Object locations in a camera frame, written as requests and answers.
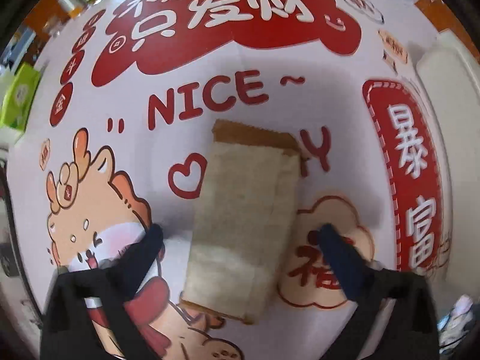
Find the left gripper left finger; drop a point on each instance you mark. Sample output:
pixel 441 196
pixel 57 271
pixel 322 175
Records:
pixel 68 332

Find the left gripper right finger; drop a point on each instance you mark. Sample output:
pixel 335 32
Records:
pixel 411 331

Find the beige wafer pack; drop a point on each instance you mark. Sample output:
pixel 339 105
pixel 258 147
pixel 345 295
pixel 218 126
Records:
pixel 242 221

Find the green tissue box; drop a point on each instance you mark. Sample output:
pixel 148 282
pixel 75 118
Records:
pixel 17 94

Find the printed pink tablecloth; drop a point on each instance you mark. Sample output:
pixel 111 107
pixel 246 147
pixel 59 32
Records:
pixel 120 130

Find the white plastic bin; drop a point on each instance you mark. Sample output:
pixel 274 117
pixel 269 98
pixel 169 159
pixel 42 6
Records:
pixel 450 76

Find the orange liquid jar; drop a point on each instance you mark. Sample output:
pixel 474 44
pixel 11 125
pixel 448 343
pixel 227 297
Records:
pixel 72 7

